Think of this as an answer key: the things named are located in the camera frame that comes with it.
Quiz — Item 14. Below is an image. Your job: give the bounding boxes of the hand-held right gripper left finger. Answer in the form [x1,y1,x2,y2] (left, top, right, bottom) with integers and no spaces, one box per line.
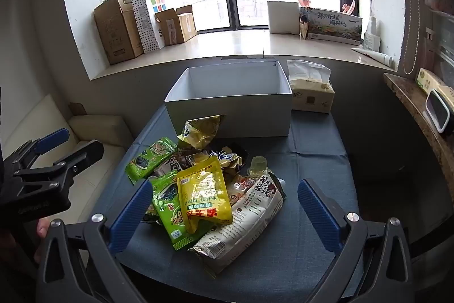
[35,179,154,303]

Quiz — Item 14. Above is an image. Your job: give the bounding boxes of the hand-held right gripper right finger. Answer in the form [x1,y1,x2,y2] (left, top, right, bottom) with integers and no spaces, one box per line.
[297,178,414,303]

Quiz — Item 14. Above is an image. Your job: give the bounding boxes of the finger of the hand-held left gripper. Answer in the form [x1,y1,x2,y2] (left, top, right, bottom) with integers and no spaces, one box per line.
[14,140,104,192]
[3,128,70,176]

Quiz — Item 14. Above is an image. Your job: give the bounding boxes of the green seaweed snack packet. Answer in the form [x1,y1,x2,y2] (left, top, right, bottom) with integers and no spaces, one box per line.
[151,172,213,251]
[125,137,178,186]

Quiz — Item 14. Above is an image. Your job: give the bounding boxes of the white rice cracker bag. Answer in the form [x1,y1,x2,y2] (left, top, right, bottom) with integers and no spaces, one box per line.
[188,170,287,279]

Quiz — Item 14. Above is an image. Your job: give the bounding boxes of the yellow snack pouch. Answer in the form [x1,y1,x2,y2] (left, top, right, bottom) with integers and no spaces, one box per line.
[176,156,234,234]

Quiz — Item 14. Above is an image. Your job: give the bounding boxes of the golden snack packet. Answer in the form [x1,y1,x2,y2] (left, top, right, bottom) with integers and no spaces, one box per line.
[176,114,226,150]

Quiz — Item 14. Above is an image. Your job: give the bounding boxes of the white cardboard box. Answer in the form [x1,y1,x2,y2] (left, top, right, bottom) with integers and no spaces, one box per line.
[164,60,292,138]

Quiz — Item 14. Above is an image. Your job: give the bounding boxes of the person's left hand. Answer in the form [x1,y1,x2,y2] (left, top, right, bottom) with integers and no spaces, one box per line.
[36,217,53,240]

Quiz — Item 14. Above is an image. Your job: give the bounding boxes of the cream sofa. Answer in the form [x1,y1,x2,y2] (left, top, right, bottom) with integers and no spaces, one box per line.
[0,93,134,275]

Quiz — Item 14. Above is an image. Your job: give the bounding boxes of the dark blue tablecloth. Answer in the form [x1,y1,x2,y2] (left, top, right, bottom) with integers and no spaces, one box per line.
[96,104,366,303]

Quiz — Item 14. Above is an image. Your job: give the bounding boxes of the brown snack packet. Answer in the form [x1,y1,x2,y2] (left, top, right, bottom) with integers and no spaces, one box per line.
[156,150,199,180]

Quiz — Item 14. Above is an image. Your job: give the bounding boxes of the round cake packet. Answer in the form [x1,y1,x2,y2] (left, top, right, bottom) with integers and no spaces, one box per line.
[227,175,257,206]

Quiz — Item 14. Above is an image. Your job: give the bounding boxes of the black packet blue white logo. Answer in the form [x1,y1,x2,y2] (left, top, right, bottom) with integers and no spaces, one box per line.
[202,143,251,179]

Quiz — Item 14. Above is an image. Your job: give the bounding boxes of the soft tissue pack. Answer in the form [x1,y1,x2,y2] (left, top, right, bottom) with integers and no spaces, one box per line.
[287,59,336,115]

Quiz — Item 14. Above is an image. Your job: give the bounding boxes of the large brown cardboard box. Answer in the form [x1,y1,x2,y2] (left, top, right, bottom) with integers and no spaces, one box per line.
[94,0,144,66]

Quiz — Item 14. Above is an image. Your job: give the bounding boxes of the stone side shelf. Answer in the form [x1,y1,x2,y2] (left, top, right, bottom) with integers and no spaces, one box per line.
[383,72,454,197]

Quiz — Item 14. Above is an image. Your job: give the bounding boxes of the polka dot paper bag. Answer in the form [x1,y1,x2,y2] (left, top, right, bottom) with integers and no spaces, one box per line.
[129,0,170,54]

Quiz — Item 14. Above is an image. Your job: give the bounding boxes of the small open cardboard box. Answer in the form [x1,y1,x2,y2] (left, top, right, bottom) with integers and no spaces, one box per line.
[155,5,198,46]

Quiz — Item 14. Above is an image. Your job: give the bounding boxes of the white framed tablet device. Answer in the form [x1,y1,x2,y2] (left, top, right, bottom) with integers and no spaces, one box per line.
[424,89,454,134]

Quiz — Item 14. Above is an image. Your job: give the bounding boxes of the white tube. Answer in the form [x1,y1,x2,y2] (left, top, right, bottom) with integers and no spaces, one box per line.
[351,47,394,64]

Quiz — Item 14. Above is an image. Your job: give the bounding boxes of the boxes on side shelf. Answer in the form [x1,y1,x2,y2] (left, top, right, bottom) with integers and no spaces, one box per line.
[416,68,454,101]

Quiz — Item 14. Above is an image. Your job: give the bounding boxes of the marble windowsill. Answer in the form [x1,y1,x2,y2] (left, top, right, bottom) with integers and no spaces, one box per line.
[87,30,398,82]

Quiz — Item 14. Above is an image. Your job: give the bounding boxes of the printed landscape carton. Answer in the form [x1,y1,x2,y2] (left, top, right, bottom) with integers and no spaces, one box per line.
[300,7,363,45]

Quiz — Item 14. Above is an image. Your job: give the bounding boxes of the white foam box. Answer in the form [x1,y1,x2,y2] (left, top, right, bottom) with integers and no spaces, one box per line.
[267,1,301,35]

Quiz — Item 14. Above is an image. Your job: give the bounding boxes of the clear plastic storage drawers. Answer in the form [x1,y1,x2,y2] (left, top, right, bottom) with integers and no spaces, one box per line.
[422,0,454,76]

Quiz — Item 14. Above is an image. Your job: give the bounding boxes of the beaded blind cord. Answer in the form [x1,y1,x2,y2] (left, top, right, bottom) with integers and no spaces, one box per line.
[395,0,421,76]

